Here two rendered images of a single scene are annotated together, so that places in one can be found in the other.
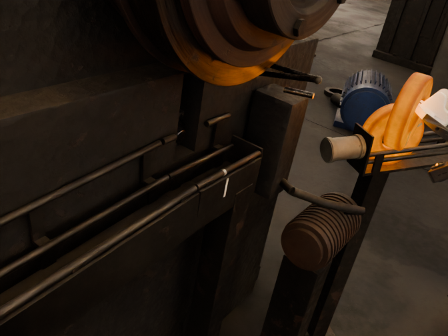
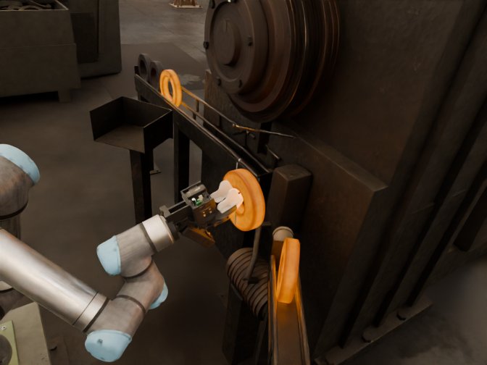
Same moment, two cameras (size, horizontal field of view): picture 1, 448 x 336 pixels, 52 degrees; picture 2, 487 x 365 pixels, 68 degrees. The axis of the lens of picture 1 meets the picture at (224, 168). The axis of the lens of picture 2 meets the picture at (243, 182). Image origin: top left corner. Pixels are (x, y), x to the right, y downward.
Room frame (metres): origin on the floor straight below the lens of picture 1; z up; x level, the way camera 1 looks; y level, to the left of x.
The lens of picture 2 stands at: (1.16, -1.01, 1.38)
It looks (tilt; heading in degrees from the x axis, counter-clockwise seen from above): 35 degrees down; 113
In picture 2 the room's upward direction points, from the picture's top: 7 degrees clockwise
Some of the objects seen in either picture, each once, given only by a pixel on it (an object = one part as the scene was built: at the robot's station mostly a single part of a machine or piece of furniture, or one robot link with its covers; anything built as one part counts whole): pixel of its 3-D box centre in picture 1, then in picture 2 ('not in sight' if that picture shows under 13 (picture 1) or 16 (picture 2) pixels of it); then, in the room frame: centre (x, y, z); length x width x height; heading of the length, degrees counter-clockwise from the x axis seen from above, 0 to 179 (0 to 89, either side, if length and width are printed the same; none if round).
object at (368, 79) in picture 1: (365, 99); not in sight; (2.86, -0.81, 0.17); 0.57 x 0.31 x 0.34; 168
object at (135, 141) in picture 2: not in sight; (138, 181); (0.17, 0.07, 0.36); 0.26 x 0.20 x 0.72; 3
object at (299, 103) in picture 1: (269, 141); (287, 201); (0.93, -0.09, 0.68); 0.11 x 0.08 x 0.24; 58
